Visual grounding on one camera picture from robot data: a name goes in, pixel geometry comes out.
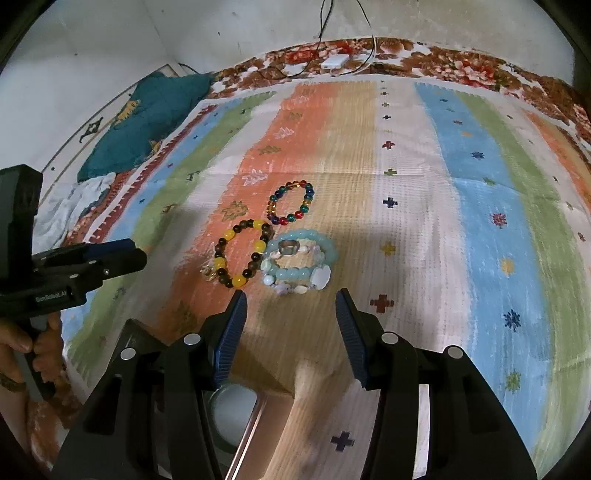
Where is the teal pillow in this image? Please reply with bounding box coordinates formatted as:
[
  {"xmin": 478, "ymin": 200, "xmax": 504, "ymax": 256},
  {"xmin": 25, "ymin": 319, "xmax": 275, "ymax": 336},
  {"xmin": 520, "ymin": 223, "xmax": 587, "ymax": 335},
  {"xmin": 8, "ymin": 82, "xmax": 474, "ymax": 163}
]
[{"xmin": 77, "ymin": 73, "xmax": 215, "ymax": 183}]

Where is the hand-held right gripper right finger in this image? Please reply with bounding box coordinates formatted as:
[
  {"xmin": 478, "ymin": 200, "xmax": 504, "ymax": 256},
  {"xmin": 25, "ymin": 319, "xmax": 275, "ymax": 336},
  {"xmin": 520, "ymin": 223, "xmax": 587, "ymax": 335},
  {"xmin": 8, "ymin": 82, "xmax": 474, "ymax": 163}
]
[{"xmin": 335, "ymin": 288, "xmax": 539, "ymax": 480}]

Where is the white shell bracelet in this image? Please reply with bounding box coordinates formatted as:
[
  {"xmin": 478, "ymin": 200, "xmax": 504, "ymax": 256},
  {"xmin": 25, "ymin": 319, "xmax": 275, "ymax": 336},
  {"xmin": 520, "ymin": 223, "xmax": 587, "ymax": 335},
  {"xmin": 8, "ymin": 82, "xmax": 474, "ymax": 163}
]
[{"xmin": 261, "ymin": 244, "xmax": 332, "ymax": 296}]

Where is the person's left hand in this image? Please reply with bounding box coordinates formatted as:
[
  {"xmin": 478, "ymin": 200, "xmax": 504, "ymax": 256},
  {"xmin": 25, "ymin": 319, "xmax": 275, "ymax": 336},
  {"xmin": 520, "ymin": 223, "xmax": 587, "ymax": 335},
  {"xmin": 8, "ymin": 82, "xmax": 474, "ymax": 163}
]
[{"xmin": 0, "ymin": 313, "xmax": 64, "ymax": 393}]

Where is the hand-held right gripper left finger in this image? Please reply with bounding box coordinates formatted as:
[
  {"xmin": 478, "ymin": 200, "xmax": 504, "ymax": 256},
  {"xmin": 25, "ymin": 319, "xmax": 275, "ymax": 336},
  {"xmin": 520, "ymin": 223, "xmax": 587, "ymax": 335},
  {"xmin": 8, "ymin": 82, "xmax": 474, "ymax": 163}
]
[{"xmin": 51, "ymin": 290, "xmax": 250, "ymax": 480}]

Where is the light blue bead bracelet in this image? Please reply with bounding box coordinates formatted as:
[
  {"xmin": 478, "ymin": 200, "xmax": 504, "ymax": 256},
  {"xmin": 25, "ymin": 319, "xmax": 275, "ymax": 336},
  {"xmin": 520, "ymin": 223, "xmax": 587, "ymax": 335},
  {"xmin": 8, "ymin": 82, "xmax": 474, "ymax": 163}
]
[{"xmin": 263, "ymin": 229, "xmax": 340, "ymax": 289}]

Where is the black cable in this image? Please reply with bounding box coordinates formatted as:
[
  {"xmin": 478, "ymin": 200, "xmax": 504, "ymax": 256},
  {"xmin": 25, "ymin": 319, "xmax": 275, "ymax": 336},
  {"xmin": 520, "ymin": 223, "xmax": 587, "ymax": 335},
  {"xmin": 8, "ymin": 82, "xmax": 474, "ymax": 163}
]
[{"xmin": 259, "ymin": 0, "xmax": 335, "ymax": 80}]

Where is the multicolour glass bead bracelet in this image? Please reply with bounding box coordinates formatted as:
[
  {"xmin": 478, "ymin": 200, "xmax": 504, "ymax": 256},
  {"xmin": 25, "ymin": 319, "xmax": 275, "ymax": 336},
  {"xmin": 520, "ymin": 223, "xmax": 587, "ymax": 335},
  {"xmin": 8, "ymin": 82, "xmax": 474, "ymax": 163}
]
[{"xmin": 266, "ymin": 181, "xmax": 315, "ymax": 226}]

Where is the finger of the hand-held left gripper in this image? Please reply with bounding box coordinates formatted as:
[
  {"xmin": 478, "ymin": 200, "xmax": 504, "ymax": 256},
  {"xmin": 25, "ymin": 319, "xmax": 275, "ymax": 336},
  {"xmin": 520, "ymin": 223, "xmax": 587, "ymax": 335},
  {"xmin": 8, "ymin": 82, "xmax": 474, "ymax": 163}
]
[
  {"xmin": 69, "ymin": 249, "xmax": 148, "ymax": 296},
  {"xmin": 31, "ymin": 239, "xmax": 138, "ymax": 268}
]

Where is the white crumpled cloth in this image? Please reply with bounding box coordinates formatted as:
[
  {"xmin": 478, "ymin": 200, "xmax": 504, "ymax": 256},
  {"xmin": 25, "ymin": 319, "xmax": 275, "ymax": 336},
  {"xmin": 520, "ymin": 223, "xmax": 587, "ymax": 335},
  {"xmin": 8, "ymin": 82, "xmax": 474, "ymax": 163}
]
[{"xmin": 34, "ymin": 173, "xmax": 116, "ymax": 250}]

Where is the striped colourful mat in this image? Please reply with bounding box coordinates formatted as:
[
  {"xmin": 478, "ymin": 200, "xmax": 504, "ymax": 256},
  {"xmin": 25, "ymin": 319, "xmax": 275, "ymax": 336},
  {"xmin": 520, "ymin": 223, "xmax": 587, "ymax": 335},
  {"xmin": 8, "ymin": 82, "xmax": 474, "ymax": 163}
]
[{"xmin": 60, "ymin": 78, "xmax": 591, "ymax": 480}]

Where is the yellow and brown bead bracelet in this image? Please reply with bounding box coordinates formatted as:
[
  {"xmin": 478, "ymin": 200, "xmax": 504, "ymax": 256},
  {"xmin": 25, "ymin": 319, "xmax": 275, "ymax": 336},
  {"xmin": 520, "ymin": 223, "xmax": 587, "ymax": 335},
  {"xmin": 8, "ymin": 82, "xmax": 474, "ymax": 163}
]
[{"xmin": 199, "ymin": 219, "xmax": 274, "ymax": 289}]

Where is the metal tin box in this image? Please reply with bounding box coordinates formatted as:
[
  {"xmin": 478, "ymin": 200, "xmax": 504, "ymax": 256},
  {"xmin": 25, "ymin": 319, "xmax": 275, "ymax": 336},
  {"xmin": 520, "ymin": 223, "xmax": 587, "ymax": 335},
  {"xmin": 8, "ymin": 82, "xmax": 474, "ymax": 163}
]
[{"xmin": 203, "ymin": 383, "xmax": 271, "ymax": 480}]

